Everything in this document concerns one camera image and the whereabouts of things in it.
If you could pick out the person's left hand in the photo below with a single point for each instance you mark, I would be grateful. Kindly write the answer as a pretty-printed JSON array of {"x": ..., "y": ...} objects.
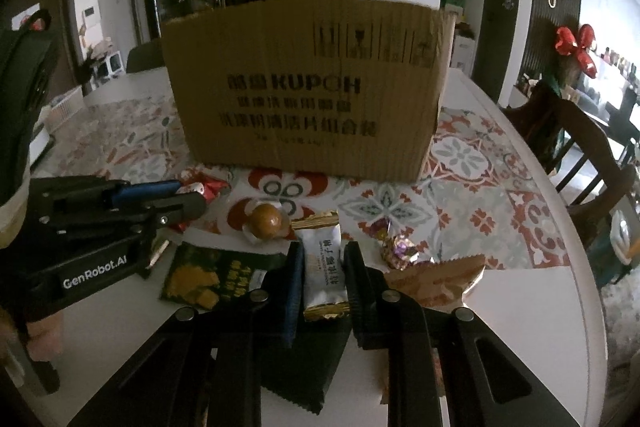
[{"x": 42, "y": 337}]

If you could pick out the white drawer unit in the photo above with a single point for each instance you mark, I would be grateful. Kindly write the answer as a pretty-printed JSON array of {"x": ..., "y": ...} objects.
[{"x": 462, "y": 57}]

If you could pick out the red balloon flower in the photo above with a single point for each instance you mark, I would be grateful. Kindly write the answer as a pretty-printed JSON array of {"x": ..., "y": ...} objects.
[{"x": 567, "y": 41}]

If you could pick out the brown cardboard box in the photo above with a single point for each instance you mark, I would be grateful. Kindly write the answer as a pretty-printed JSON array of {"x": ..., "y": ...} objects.
[{"x": 310, "y": 97}]

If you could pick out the dark door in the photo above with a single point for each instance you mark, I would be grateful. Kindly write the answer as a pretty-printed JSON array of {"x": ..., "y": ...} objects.
[{"x": 495, "y": 32}]

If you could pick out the white toy shelf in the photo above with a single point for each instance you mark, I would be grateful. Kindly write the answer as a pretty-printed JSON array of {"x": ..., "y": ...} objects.
[{"x": 112, "y": 64}]

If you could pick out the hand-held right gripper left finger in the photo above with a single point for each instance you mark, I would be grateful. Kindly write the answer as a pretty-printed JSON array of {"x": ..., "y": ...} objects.
[{"x": 294, "y": 292}]

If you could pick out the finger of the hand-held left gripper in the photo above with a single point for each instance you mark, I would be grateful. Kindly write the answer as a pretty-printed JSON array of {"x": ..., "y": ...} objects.
[
  {"x": 185, "y": 206},
  {"x": 145, "y": 191}
]

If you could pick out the white table cover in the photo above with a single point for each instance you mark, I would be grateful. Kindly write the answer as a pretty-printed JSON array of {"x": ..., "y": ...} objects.
[{"x": 525, "y": 332}]

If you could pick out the dark upholstered chair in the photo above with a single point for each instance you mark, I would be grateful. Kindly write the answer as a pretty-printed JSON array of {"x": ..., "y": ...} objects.
[{"x": 142, "y": 56}]

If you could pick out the round brown wrapped candy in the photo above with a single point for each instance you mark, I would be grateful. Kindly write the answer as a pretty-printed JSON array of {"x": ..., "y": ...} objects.
[{"x": 265, "y": 219}]

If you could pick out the dark green snack packet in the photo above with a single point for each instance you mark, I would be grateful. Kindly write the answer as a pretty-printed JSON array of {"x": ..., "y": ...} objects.
[{"x": 310, "y": 367}]

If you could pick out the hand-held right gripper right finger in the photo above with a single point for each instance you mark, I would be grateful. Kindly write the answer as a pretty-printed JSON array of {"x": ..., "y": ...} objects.
[{"x": 354, "y": 289}]

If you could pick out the white gold candy packet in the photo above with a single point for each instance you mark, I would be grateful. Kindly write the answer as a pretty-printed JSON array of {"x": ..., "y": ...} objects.
[{"x": 322, "y": 277}]

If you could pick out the brown stick snack packet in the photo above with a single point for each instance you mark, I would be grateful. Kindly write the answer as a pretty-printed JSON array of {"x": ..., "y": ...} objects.
[{"x": 157, "y": 254}]

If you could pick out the purple gold wrapped candy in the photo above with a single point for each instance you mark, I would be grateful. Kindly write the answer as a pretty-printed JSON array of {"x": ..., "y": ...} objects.
[{"x": 400, "y": 252}]

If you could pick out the red candy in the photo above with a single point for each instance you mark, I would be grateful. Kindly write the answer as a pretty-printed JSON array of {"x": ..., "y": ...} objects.
[{"x": 214, "y": 191}]

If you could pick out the tan snack packet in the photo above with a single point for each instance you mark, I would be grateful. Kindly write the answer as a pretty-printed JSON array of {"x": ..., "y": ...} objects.
[{"x": 440, "y": 282}]

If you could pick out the wooden chair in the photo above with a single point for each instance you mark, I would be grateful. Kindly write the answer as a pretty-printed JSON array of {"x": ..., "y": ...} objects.
[{"x": 590, "y": 147}]

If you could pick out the patterned tablecloth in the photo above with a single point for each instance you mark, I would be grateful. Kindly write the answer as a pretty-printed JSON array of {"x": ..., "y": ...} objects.
[{"x": 450, "y": 207}]

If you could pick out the green yellow snack packet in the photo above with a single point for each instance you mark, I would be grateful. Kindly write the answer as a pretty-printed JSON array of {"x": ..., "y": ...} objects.
[{"x": 200, "y": 277}]

